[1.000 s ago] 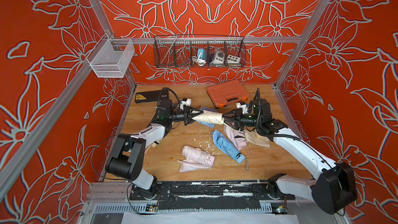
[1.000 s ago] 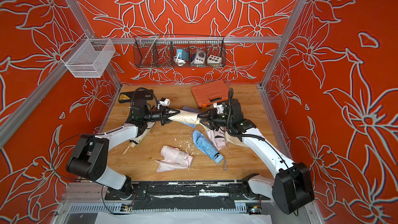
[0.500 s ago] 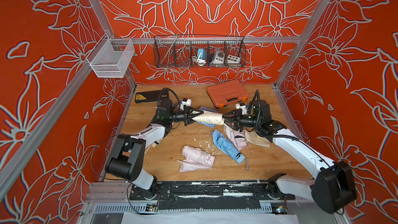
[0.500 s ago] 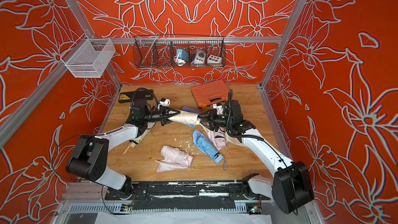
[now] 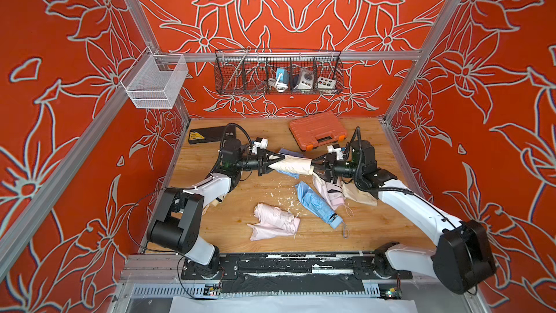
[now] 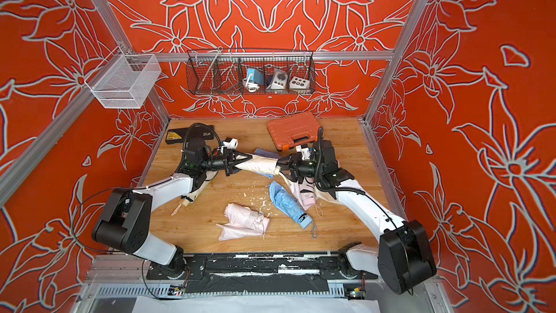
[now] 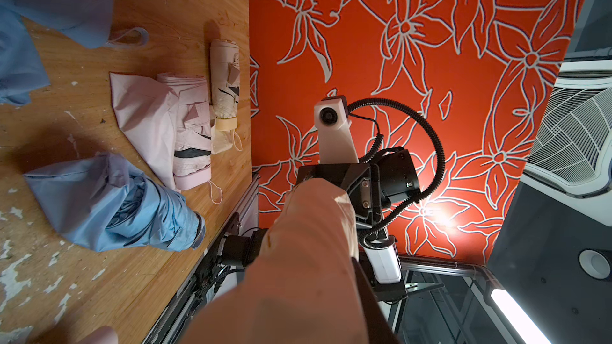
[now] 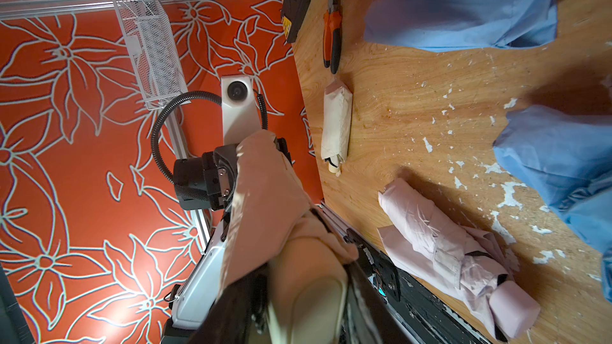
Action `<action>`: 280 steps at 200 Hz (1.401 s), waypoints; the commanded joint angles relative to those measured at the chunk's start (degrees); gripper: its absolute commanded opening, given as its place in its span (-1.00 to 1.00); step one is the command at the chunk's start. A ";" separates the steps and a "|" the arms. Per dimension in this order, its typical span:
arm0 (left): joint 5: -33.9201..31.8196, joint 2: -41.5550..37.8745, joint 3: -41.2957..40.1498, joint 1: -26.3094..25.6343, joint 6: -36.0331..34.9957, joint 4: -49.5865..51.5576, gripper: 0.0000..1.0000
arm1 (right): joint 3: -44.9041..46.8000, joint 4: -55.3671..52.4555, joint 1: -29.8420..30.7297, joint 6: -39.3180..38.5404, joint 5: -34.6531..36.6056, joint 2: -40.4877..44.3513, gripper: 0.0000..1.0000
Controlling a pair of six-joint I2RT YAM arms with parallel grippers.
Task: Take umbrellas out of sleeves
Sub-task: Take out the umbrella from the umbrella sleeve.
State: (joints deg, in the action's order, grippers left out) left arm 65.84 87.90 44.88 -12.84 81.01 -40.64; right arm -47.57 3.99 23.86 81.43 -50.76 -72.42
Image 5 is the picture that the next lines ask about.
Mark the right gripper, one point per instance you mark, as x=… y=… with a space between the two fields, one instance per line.
x=329 y=167

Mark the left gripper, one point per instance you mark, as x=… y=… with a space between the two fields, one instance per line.
x=262 y=162

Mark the cream sleeved umbrella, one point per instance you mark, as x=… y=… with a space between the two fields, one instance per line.
x=293 y=164

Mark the light blue sleeved umbrella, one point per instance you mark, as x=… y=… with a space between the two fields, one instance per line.
x=294 y=154

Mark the cream sleeve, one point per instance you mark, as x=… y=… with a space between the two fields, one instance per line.
x=352 y=193

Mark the pink sleeved umbrella long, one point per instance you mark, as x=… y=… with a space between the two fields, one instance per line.
x=277 y=219

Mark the pink sleeved umbrella short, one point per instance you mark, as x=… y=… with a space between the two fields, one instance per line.
x=333 y=193

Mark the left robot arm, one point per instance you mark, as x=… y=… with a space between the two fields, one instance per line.
x=176 y=221

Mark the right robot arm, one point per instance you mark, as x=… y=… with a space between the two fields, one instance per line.
x=462 y=257

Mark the red plastic tool case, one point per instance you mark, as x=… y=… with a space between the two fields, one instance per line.
x=317 y=130

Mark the black yellow tool box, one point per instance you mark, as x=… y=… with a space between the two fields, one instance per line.
x=211 y=134

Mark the beige black unsleeved umbrella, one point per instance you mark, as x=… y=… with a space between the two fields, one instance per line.
x=212 y=203

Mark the white mesh basket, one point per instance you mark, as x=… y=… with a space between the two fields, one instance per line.
x=151 y=88

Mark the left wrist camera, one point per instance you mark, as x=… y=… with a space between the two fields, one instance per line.
x=259 y=144

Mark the black wire wall basket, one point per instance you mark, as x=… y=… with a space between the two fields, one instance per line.
x=261 y=71

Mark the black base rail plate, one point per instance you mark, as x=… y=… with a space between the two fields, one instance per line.
x=288 y=274

